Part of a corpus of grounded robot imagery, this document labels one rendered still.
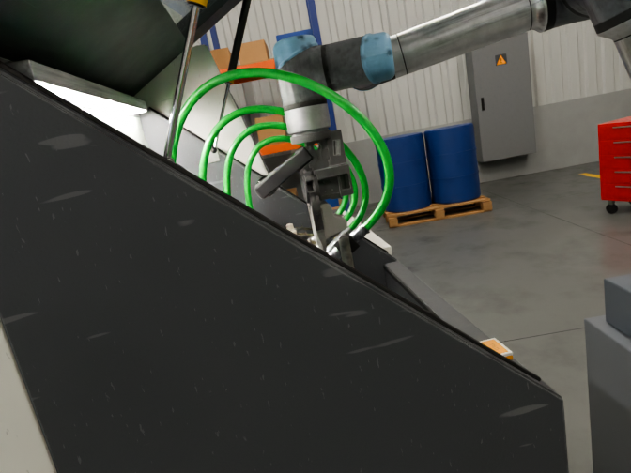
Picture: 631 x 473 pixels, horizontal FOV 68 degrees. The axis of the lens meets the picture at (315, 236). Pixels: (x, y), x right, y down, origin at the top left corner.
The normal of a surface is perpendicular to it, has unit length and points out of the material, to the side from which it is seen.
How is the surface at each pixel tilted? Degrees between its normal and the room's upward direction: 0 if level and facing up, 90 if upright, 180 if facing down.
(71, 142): 90
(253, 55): 90
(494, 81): 90
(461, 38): 110
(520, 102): 90
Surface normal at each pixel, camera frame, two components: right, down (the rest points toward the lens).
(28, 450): 0.13, 0.20
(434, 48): -0.04, 0.57
